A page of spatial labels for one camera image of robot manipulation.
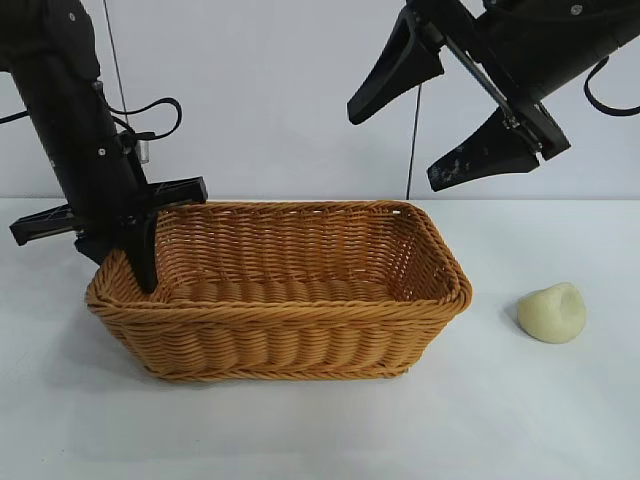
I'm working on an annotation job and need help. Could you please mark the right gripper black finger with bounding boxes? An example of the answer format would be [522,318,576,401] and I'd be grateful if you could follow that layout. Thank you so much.
[346,6,446,126]

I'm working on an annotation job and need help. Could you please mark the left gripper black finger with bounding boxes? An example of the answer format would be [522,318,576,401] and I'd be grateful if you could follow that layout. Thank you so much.
[73,233,122,267]
[129,208,160,295]

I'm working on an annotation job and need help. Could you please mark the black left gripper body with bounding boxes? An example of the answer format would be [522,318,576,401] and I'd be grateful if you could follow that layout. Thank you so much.
[9,68,208,247]

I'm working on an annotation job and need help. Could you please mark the right gripper smudged finger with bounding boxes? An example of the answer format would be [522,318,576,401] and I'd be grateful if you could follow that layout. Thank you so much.
[425,107,543,193]

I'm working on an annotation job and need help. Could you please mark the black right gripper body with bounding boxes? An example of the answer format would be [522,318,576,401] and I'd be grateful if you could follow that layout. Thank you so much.
[404,0,640,161]

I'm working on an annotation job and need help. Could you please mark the brown woven wicker basket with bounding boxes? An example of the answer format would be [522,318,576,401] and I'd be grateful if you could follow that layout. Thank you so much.
[84,199,474,384]

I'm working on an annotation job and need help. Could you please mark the pale yellow egg yolk pastry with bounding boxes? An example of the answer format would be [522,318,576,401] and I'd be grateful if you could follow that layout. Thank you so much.
[517,281,588,345]

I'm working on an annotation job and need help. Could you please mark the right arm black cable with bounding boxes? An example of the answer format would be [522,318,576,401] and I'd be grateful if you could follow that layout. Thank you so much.
[581,54,640,117]

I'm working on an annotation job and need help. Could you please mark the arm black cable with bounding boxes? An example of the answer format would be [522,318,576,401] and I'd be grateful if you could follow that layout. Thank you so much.
[106,96,183,144]
[581,54,640,117]

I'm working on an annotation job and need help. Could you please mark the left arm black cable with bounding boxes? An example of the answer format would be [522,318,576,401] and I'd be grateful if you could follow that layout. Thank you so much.
[106,96,183,144]

